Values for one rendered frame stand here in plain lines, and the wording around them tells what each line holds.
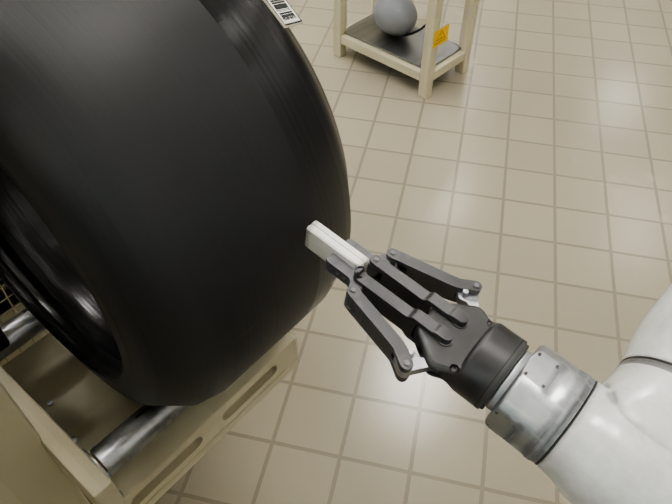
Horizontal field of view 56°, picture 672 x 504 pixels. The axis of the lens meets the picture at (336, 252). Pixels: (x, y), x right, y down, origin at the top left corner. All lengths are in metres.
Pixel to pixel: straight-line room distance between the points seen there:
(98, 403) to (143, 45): 0.67
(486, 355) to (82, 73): 0.41
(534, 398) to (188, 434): 0.56
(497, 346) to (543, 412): 0.06
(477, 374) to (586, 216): 2.11
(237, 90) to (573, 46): 3.21
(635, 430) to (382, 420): 1.43
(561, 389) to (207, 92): 0.39
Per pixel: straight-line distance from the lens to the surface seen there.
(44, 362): 1.19
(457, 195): 2.60
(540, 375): 0.56
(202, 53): 0.60
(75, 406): 1.12
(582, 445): 0.55
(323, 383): 2.00
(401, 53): 3.19
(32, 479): 0.98
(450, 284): 0.62
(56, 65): 0.57
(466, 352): 0.58
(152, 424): 0.93
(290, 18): 0.68
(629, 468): 0.55
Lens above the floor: 1.71
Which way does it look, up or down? 47 degrees down
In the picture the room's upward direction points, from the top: straight up
